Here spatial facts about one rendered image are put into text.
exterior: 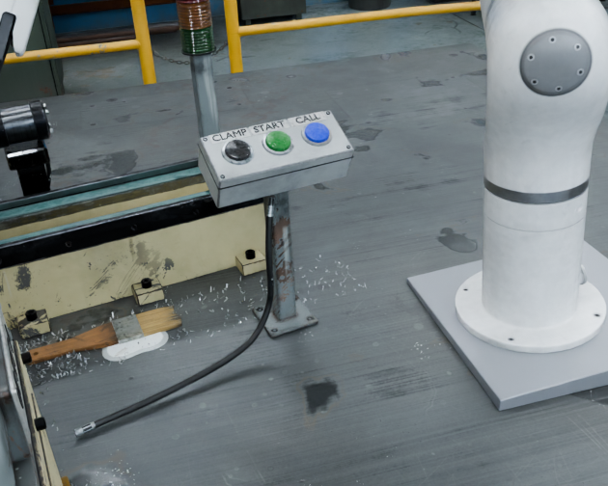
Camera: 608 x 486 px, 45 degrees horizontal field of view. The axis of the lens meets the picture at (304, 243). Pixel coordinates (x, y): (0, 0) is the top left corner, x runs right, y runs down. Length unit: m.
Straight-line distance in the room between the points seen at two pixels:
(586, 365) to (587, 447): 0.11
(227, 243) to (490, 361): 0.43
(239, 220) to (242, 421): 0.35
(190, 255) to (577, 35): 0.62
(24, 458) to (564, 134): 0.60
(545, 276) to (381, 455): 0.29
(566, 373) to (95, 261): 0.63
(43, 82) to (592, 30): 3.73
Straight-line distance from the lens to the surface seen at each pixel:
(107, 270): 1.06
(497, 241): 0.91
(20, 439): 0.43
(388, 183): 1.35
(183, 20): 1.35
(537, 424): 0.87
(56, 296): 1.07
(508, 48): 0.74
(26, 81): 4.28
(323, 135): 0.87
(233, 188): 0.83
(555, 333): 0.95
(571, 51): 0.74
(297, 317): 0.99
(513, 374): 0.90
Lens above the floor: 1.40
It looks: 31 degrees down
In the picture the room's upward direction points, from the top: 3 degrees counter-clockwise
